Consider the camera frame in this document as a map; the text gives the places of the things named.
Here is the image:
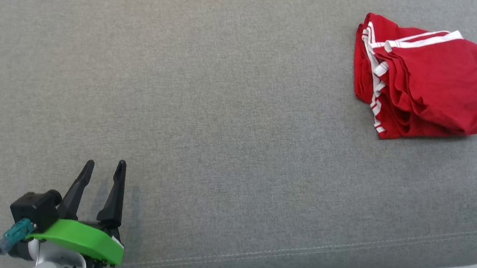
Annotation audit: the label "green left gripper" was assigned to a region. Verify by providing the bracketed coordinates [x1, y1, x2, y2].
[23, 152, 132, 268]

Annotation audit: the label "red white-trimmed Bulls jersey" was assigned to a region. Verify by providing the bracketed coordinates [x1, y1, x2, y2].
[347, 12, 477, 147]

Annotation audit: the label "red Bulls 23 shorts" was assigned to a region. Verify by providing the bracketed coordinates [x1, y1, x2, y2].
[363, 23, 477, 135]

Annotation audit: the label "grey fabric sofa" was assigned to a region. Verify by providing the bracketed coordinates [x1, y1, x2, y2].
[0, 0, 477, 268]

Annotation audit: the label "teal left cable connector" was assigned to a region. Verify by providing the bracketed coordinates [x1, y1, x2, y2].
[0, 216, 36, 258]

